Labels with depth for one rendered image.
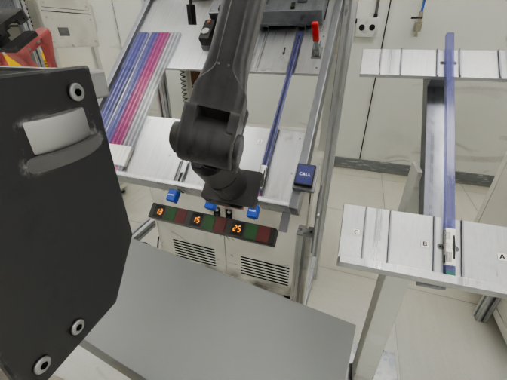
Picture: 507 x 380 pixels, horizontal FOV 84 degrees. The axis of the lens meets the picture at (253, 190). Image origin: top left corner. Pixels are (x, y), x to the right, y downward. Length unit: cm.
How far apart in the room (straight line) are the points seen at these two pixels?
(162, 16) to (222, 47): 85
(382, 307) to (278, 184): 46
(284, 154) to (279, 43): 36
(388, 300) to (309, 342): 39
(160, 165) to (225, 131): 50
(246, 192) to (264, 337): 25
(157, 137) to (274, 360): 63
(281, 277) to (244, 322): 71
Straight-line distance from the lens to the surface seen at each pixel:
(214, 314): 58
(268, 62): 88
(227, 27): 37
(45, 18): 195
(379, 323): 96
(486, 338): 157
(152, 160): 83
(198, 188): 70
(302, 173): 62
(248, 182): 49
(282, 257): 117
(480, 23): 259
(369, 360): 110
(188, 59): 100
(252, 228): 66
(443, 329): 151
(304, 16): 92
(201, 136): 33
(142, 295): 64
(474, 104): 266
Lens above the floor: 106
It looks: 29 degrees down
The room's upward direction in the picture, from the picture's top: straight up
